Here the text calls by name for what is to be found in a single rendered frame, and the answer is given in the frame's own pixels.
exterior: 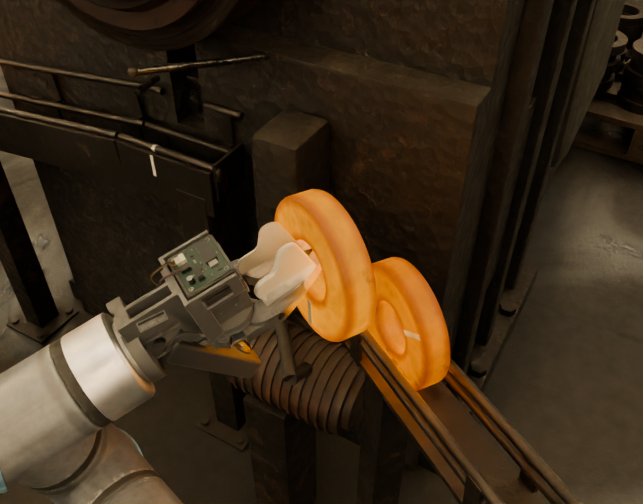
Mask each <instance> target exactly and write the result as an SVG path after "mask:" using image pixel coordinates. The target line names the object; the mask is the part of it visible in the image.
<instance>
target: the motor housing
mask: <svg viewBox="0 0 643 504"><path fill-rule="evenodd" d="M287 323H288V327H289V333H290V338H291V343H292V348H293V354H294V359H295V364H296V366H298V365H299V364H301V363H303V362H308V363H309V364H310V365H311V366H312V372H311V373H310V374H309V375H308V376H307V377H305V378H304V379H302V380H301V381H300V382H298V383H297V384H295V385H289V384H288V383H287V382H285V381H284V378H283V372H282V366H281V361H280V355H279V349H278V343H277V337H276V332H275V327H274V328H273V329H271V330H269V331H267V332H265V333H262V334H260V335H258V336H257V337H256V338H254V339H253V340H252V341H249V340H248V339H246V340H247V341H248V343H249V344H250V346H251V347H252V349H253V350H254V352H255V353H256V355H257V356H258V358H259V359H260V361H261V366H260V367H259V368H258V370H257V371H256V372H255V374H254V375H253V376H252V377H251V378H250V379H246V378H241V377H236V376H231V375H226V374H225V376H226V379H227V380H228V381H229V382H231V383H232V384H233V386H234V387H235V388H237V389H239V390H241V391H243V392H245V393H247V395H246V396H245V397H244V399H243V402H244V410H245V418H246V425H247V433H248V441H249V448H250V456H251V464H252V471H253V479H254V486H255V494H256V502H257V504H313V503H314V502H315V500H316V428H318V429H320V430H324V432H326V433H328V434H333V433H334V434H336V435H338V436H343V435H344V434H345V433H346V432H347V431H349V432H352V431H354V430H355V429H356V428H357V427H358V425H359V424H360V423H361V421H362V413H363V399H364V384H365V373H364V371H363V370H362V369H361V367H360V366H358V365H357V364H356V362H355V361H354V359H353V358H352V357H351V354H350V352H349V351H348V349H347V348H346V347H345V345H344V344H342V343H338V342H331V341H328V340H326V339H324V338H322V337H321V336H320V335H319V334H317V333H316V332H314V331H311V330H310V329H307V328H303V327H302V326H300V325H298V324H294V323H293V322H291V321H289V320H287Z"/></svg>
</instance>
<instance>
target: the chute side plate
mask: <svg viewBox="0 0 643 504"><path fill-rule="evenodd" d="M0 151H4V152H7V153H11V154H15V155H19V156H22V157H26V158H30V159H34V160H37V161H41V162H45V163H49V164H52V165H56V166H60V167H64V168H67V169H71V170H75V171H79V172H82V173H86V174H90V175H94V176H97V177H101V178H105V179H109V180H112V181H116V182H120V183H124V184H127V185H130V186H133V187H135V188H138V189H140V190H143V191H146V192H148V193H151V194H153V195H156V196H159V197H161V198H164V199H167V200H169V201H172V202H174V203H177V204H178V200H177V194H176V189H178V190H180V191H183V192H186V193H188V194H191V195H194V196H196V197H199V198H202V199H204V200H205V203H206V210H207V215H208V216H211V217H214V218H215V217H217V213H216V206H215V198H214V191H213V183H212V176H211V173H210V172H207V171H204V170H201V169H198V168H195V167H192V166H190V165H187V164H184V163H182V162H179V161H176V160H173V159H170V158H167V157H164V156H162V155H159V154H156V153H153V152H150V151H147V150H145V149H142V148H139V147H136V146H133V145H130V144H127V143H125V142H122V141H119V140H118V141H116V140H115V139H111V138H106V137H102V136H98V135H94V134H89V133H85V132H80V131H76V130H71V129H67V128H63V127H58V126H54V125H49V124H45V123H41V122H36V121H32V120H27V119H23V118H18V117H14V116H10V115H5V114H1V113H0ZM150 155H152V156H153V160H154V165H155V170H156V175H157V177H156V176H154V174H153V169H152V164H151V160H150Z"/></svg>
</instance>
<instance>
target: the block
mask: <svg viewBox="0 0 643 504"><path fill-rule="evenodd" d="M251 148H252V160H253V172H254V184H255V196H256V209H257V221H258V233H259V230H260V228H261V227H262V226H264V225H265V224H267V223H270V222H274V219H275V213H276V209H277V207H278V205H279V203H280V202H281V201H282V200H283V199H284V198H285V197H287V196H291V195H294V194H297V193H300V192H303V191H306V190H310V189H319V190H323V191H325V192H327V193H329V123H328V121H327V120H325V119H324V118H320V117H317V116H313V115H310V114H306V113H303V112H299V111H296V110H292V109H286V110H283V111H281V112H280V113H279V114H278V115H277V116H275V117H274V118H273V119H272V120H270V121H269V122H268V123H267V124H265V125H264V126H263V127H262V128H260V129H259V130H258V131H257V132H255V133H254V135H253V137H252V140H251Z"/></svg>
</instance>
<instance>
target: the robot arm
mask: <svg viewBox="0 0 643 504"><path fill-rule="evenodd" d="M198 240H199V241H198ZM197 241H198V242H197ZM195 242H196V243H195ZM193 243H194V244H193ZM191 244H193V245H191ZM190 245H191V246H190ZM188 246H189V247H188ZM186 247H188V248H186ZM185 248H186V249H185ZM183 249H184V250H183ZM181 250H183V251H181ZM180 251H181V252H180ZM178 252H179V253H178ZM176 253H177V254H176ZM175 254H176V255H175ZM158 260H159V262H160V263H161V266H160V267H158V268H157V269H156V270H155V271H154V272H153V273H152V274H151V275H150V280H151V281H152V282H153V283H154V284H155V289H154V290H152V291H150V292H149V293H147V294H145V295H144V296H142V297H140V298H139V299H137V300H135V301H134V302H132V303H130V304H129V305H127V306H126V304H125V303H124V302H123V301H122V299H121V298H120V297H117V298H115V299H114V300H112V301H110V302H109V303H107V304H106V307H107V309H108V311H109V312H110V313H111V314H112V315H113V317H114V318H112V317H111V316H110V315H108V314H106V313H101V314H99V315H97V316H96V317H94V318H92V319H91V320H89V321H87V322H86V323H84V324H82V325H81V326H79V327H77V328H76V329H74V330H72V331H71V332H69V333H67V334H66V335H64V336H63V337H61V338H59V339H58V340H56V341H54V342H52V343H51V344H49V345H47V346H46V347H44V348H42V349H41V350H39V351H37V352H36V353H34V354H32V355H31V356H29V357H27V358H26V359H24V360H22V361H21V362H19V363H17V364H16V365H14V366H12V367H11V368H9V369H7V370H6V371H4V372H2V373H1V374H0V493H5V492H7V491H8V488H9V487H11V486H12V485H14V484H15V483H17V482H19V483H21V484H23V485H25V486H27V487H28V488H30V489H32V490H34V491H36V492H38V493H40V494H42V495H44V496H46V497H48V498H49V499H50V500H51V501H52V502H53V503H54V504H183V503H182V502H181V500H180V499H179V498H178V497H177V496H176V495H175V494H174V493H173V491H172V490H171V489H170V488H169V487H168V486H167V485H166V483H165V482H164V481H163V480H162V479H161V478H160V477H159V474H158V473H157V472H156V471H155V470H154V469H153V468H152V466H151V465H150V464H149V463H148V462H147V461H146V460H145V458H144V457H143V454H142V452H141V450H140V448H139V446H138V444H137V443H136V442H135V440H134V439H133V438H132V437H131V436H130V435H129V434H127V433H126V432H125V431H123V430H121V429H119V428H117V427H116V426H114V425H113V424H112V423H111V422H113V421H115V420H117V419H118V418H120V417H122V416H123V415H125V414H126V413H128V412H130V411H131V410H133V409H134V408H136V407H137V406H139V405H141V404H142V403H144V402H145V401H147V400H149V399H150V398H152V397H153V396H154V394H155V386H154V383H155V382H157V381H158V380H160V379H161V378H163V377H164V376H166V375H167V372H166V369H165V367H164V364H163V362H162V360H161V358H163V360H164V362H165V363H169V364H174V365H179V366H184V367H190V368H195V369H200V370H205V371H210V372H215V373H220V374H226V375H231V376H236V377H241V378H246V379H250V378H251V377H252V376H253V375H254V374H255V372H256V371H257V370H258V368H259V367H260V366H261V361H260V359H259V358H258V356H257V355H256V353H255V352H254V350H253V349H252V347H251V346H250V344H249V343H248V341H247V340H246V339H248V340H249V341H252V340H253V339H254V338H256V337H257V336H258V335H260V334H262V333H265V332H267V331H269V330H271V329H273V328H274V327H276V326H277V325H279V324H280V323H281V322H282V321H284V320H285V319H286V318H287V317H288V316H289V315H290V313H291V312H292V311H293V310H294V308H295V307H296V306H297V305H298V304H299V302H300V301H301V300H302V299H303V297H304V296H305V295H306V292H307V290H308V289H309V287H310V286H311V285H312V283H313V282H314V281H315V279H316V278H317V276H318V275H319V273H320V271H321V270H322V268H321V265H320V263H319V260H318V258H317V256H316V254H315V253H314V251H313V250H312V248H311V247H310V246H309V245H308V244H307V243H306V242H305V241H303V240H297V241H296V240H295V239H294V238H293V237H292V236H291V235H290V234H289V233H288V232H287V231H286V230H285V229H284V228H283V227H282V226H281V225H280V224H279V223H277V222H270V223H267V224H265V225H264V226H262V227H261V228H260V230H259V234H258V242H257V246H256V248H255V249H254V250H252V251H251V252H249V253H248V254H246V255H244V256H243V257H242V258H240V259H236V260H234V261H230V260H229V259H228V257H227V256H226V254H225V253H224V251H223V249H222V247H221V246H220V245H219V243H218V242H217V241H216V240H215V238H214V237H213V235H210V234H209V233H208V231H207V230H205V231H204V232H202V233H200V234H199V235H197V236H195V237H193V238H192V239H190V240H188V241H187V242H185V243H183V244H182V245H180V246H178V247H177V248H175V249H173V250H172V251H170V252H168V253H166V254H165V255H163V256H161V257H160V258H158ZM162 268H163V270H162V271H161V272H160V273H161V274H162V276H163V278H161V279H160V281H159V284H156V283H155V282H154V281H153V280H152V276H153V275H154V274H155V273H156V272H158V271H159V270H160V269H162ZM245 277H246V278H245ZM246 279H247V280H246ZM163 280H165V281H166V282H165V283H164V284H162V285H161V282H162V281H163ZM247 281H248V282H247ZM248 283H249V284H250V285H253V286H255V287H254V294H255V295H256V296H257V297H258V298H260V300H259V301H258V300H257V299H252V298H250V296H249V294H248V292H249V288H248V286H247V284H248Z"/></svg>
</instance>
